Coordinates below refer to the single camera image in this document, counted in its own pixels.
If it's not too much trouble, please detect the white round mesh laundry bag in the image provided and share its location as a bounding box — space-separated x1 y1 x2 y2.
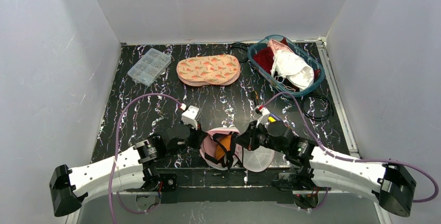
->
199 127 275 172

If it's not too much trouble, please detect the orange black bra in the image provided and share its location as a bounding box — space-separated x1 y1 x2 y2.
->
200 131 243 171

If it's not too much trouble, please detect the floral mesh laundry bag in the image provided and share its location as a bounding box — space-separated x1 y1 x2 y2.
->
176 54 241 87

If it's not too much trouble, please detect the white bra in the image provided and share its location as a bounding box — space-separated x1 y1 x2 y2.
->
270 50 314 90

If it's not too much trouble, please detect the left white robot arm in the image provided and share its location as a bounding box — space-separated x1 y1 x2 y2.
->
49 106 206 217

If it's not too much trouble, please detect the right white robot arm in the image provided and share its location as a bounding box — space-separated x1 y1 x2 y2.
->
232 108 416 217

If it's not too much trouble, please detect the pink bra in basin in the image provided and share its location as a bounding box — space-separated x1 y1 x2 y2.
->
267 38 293 54

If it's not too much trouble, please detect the black yellow screwdriver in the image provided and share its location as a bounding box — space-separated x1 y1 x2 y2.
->
251 90 261 107

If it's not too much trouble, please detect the teal plastic basin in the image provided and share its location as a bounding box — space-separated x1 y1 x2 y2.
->
248 34 326 97

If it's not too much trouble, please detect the clear plastic compartment box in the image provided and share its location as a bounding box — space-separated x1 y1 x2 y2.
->
128 48 172 87

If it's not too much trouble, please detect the dark red cloth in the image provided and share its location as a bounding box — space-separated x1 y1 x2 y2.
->
253 37 321 82

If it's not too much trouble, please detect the yellow handled screwdriver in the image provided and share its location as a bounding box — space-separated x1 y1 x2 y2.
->
268 116 276 123

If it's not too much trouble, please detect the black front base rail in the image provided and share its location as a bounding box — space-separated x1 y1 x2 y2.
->
77 165 331 204

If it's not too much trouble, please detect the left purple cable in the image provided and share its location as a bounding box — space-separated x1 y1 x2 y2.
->
108 93 187 224

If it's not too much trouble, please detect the black cable coil right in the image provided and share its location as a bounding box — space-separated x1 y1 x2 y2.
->
301 92 335 123

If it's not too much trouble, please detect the black cable coil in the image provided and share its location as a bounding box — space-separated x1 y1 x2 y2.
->
228 42 250 64
301 92 335 123

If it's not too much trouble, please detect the black cable coil back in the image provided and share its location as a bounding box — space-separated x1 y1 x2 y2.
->
228 42 250 64

